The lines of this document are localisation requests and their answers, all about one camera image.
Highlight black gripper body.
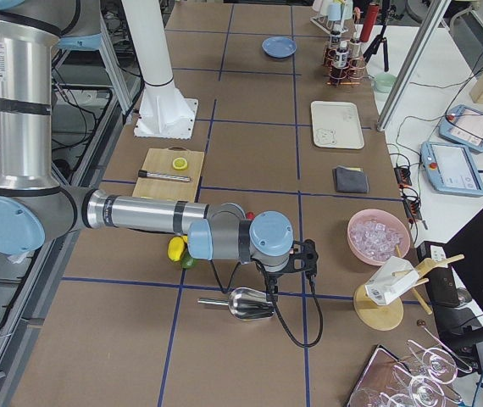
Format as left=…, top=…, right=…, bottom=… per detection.
left=283, top=239, right=319, bottom=276

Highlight blue plastic plate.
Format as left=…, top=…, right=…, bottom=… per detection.
left=261, top=36, right=297, bottom=59

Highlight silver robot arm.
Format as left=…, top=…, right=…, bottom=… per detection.
left=0, top=1, right=318, bottom=277

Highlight pink bowl of ice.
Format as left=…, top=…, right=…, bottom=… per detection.
left=347, top=209, right=411, bottom=265

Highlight metal scoop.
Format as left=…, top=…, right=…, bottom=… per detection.
left=197, top=287, right=275, bottom=321

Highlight grey folded cloth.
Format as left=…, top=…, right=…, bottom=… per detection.
left=333, top=166, right=369, bottom=193

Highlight white paper carton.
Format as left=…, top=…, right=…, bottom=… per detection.
left=364, top=256, right=419, bottom=306

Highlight wooden cup tree stand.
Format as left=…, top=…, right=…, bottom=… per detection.
left=353, top=254, right=464, bottom=331

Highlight green lime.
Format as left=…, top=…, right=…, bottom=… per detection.
left=180, top=252, right=197, bottom=270

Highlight yellow lemon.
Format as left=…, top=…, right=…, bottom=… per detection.
left=167, top=236, right=186, bottom=262

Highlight cream bear tray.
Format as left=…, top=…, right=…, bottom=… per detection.
left=310, top=101, right=364, bottom=150

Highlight lemon half slice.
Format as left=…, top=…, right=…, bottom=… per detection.
left=171, top=157, right=189, bottom=170

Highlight wooden cutting board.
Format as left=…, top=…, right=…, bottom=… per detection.
left=132, top=148, right=205, bottom=202

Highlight near teach pendant tablet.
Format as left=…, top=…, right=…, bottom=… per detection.
left=420, top=142, right=483, bottom=197

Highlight teach pendant tablet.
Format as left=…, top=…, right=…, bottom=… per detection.
left=439, top=104, right=483, bottom=153
left=420, top=142, right=483, bottom=197

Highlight clear wine glasses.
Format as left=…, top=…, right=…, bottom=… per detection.
left=346, top=337, right=473, bottom=406

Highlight mint green bowl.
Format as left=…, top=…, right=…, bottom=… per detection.
left=373, top=72, right=397, bottom=93

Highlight far teach pendant tablet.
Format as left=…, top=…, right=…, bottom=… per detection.
left=439, top=104, right=483, bottom=153

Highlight red cylinder bottle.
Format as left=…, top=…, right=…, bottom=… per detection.
left=360, top=2, right=380, bottom=42

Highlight steel handled knife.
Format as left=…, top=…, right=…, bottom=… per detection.
left=137, top=169, right=192, bottom=183

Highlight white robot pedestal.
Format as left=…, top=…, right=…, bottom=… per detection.
left=122, top=0, right=198, bottom=140

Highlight copper wire bottle rack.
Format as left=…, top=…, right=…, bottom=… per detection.
left=322, top=25, right=366, bottom=86

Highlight white wire cup rack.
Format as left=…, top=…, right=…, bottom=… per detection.
left=310, top=0, right=354, bottom=33

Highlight black camera tripod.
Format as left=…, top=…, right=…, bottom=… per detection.
left=363, top=0, right=391, bottom=72

